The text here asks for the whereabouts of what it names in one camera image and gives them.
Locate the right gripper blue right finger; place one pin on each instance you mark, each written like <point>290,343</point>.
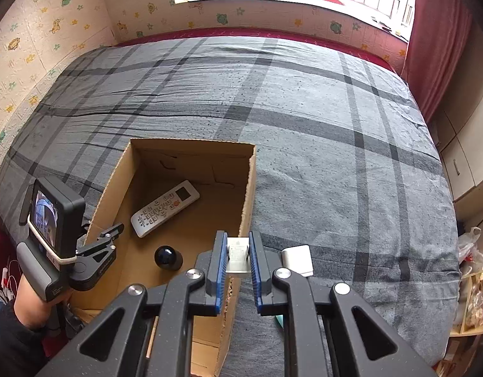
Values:
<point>261,276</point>

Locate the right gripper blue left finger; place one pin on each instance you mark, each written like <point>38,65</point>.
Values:
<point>216,275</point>

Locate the small white charger plug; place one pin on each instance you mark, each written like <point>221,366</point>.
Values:
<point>238,257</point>

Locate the large white power adapter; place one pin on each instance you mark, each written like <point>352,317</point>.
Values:
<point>298,259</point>

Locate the mint green cream tube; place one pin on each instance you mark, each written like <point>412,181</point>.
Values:
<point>279,319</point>

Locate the cardboard box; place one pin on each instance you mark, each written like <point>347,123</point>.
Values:
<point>145,321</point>

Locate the person's left hand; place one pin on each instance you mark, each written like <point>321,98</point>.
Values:
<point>30,310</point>

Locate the white air conditioner remote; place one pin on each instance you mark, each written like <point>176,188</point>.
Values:
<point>163,208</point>

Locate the grey plaid bed sheet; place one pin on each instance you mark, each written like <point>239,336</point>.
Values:
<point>345,161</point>

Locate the plastic bags on shelf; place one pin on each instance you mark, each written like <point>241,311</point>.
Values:
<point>469,316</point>

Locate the white wardrobe cabinet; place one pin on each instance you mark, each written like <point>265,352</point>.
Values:
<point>458,129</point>

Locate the red curtain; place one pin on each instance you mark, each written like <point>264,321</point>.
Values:
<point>438,38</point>

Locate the black dome camera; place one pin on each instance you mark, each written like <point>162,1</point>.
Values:
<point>168,258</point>

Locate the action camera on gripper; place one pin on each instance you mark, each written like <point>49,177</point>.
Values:
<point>54,214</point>

